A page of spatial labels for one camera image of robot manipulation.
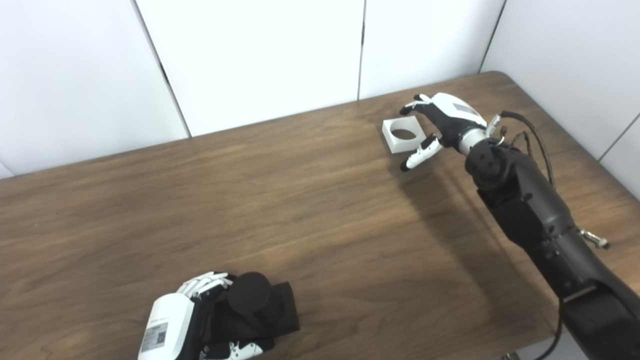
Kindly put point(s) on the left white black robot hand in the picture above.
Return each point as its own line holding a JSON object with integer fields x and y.
{"x": 170, "y": 325}

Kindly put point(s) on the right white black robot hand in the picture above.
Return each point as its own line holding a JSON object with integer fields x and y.
{"x": 450, "y": 120}

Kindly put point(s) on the white square piece round hole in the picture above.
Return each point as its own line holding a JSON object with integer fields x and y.
{"x": 400, "y": 145}

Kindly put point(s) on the black cylindrical peg square base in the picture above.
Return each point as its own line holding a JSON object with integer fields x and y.
{"x": 250, "y": 300}

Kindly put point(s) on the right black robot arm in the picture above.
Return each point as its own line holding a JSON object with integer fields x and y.
{"x": 540, "y": 210}

